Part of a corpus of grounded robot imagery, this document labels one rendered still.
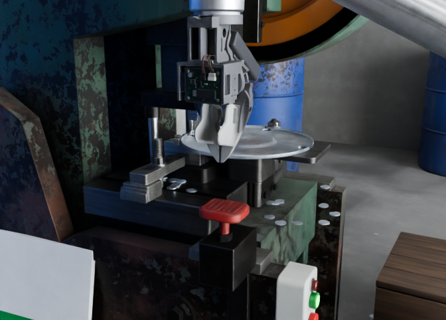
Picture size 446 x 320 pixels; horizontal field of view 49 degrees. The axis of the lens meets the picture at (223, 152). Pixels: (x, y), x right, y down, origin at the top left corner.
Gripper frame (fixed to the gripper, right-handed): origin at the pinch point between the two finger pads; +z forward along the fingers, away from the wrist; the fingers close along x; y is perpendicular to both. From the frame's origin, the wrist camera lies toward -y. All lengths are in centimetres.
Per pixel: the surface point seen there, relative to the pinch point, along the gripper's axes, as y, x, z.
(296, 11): -68, -11, -22
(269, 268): -9.2, 4.7, 22.5
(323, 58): -363, -78, 11
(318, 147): -35.4, 5.5, 6.5
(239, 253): 0.8, 3.3, 15.5
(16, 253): -5, -52, 30
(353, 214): -199, -15, 84
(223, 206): 0.2, 0.2, 8.6
